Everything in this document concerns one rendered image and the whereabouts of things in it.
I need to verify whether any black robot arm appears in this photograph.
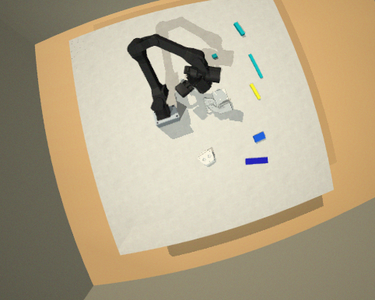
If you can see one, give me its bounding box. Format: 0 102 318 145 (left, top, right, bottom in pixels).
127 34 221 121

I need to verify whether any yellow flat bar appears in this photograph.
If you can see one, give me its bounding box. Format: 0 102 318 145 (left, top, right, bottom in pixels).
249 83 260 99

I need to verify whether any teal rectangular bar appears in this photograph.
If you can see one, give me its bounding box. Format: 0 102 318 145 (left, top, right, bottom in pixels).
233 23 245 36

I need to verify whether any small blue block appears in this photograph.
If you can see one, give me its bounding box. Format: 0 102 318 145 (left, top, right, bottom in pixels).
253 131 266 142

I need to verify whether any dark blue flat bar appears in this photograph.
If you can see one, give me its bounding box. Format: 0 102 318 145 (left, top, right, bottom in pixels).
245 157 268 164

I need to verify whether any teal long thin bar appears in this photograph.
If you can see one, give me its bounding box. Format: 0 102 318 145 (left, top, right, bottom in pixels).
248 54 263 78

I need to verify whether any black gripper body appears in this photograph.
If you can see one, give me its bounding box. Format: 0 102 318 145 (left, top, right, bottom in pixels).
175 75 204 98

